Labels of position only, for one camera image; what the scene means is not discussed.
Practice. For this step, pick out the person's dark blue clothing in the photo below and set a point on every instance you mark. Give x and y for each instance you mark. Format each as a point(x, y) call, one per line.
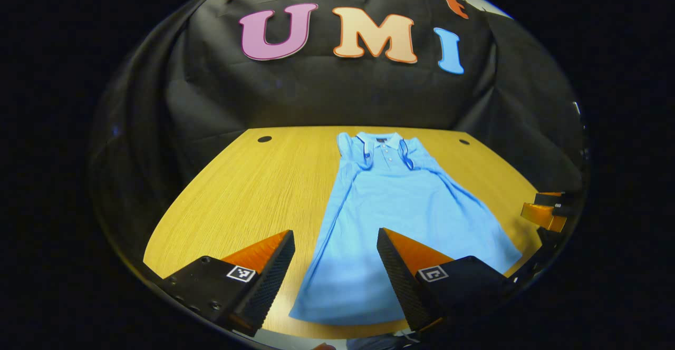
point(369, 343)

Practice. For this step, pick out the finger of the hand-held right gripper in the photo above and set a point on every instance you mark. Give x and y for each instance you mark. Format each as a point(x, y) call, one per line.
point(548, 199)
point(563, 211)

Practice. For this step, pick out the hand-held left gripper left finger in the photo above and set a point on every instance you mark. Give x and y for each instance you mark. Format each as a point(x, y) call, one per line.
point(271, 281)

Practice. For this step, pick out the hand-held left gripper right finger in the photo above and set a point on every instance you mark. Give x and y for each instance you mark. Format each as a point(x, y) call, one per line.
point(401, 287)

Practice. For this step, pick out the black backdrop cloth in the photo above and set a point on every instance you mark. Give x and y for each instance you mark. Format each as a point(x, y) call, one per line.
point(316, 91)

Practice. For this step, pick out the light blue polo T-shirt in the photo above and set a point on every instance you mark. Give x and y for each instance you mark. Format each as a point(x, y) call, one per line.
point(401, 218)

